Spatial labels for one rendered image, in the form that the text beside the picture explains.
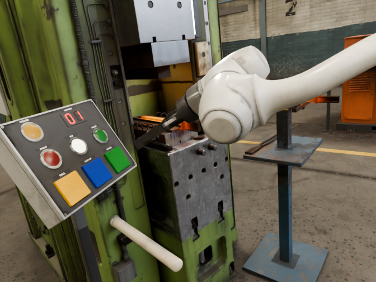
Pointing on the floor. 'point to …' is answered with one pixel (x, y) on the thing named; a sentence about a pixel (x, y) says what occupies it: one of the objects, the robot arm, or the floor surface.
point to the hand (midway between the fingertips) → (144, 140)
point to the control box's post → (86, 245)
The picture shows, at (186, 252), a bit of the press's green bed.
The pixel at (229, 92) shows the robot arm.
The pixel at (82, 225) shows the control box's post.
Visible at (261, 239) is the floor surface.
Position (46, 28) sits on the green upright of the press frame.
